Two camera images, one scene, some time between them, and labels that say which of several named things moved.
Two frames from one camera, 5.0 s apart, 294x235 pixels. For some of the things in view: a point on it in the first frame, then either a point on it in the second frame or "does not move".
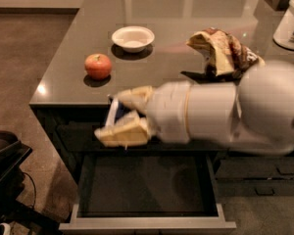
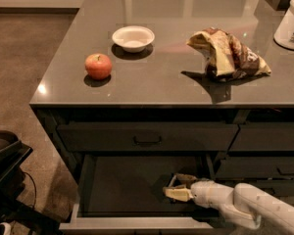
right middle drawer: [260, 168] does not move
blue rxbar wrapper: [117, 110] -> [172, 180]
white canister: [289, 32] does not move
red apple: [98, 67] does not move
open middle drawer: [147, 192] does not move
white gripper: [168, 112] -> [202, 190]
